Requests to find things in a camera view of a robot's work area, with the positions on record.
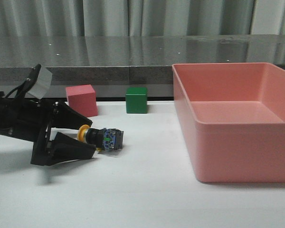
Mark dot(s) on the yellow push button switch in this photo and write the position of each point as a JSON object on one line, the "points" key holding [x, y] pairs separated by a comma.
{"points": [[103, 139]]}

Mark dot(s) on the right green cube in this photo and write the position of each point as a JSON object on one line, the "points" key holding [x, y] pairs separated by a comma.
{"points": [[136, 100]]}

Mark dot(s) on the pink plastic bin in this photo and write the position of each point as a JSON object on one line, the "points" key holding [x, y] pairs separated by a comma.
{"points": [[232, 117]]}

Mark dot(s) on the pink cube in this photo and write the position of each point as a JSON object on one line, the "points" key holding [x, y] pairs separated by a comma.
{"points": [[82, 99]]}

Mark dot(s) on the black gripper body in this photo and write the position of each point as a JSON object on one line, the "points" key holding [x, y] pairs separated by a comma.
{"points": [[30, 121]]}

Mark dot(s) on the grey curtain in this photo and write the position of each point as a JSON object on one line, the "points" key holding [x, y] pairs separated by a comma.
{"points": [[136, 18]]}

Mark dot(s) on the grey stone counter slab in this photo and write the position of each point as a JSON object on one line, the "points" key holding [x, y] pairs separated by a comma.
{"points": [[112, 64]]}

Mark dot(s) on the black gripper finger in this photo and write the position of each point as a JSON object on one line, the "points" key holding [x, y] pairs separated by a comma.
{"points": [[64, 148], [65, 117]]}

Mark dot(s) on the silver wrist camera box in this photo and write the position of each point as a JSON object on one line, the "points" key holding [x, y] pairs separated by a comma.
{"points": [[42, 84]]}

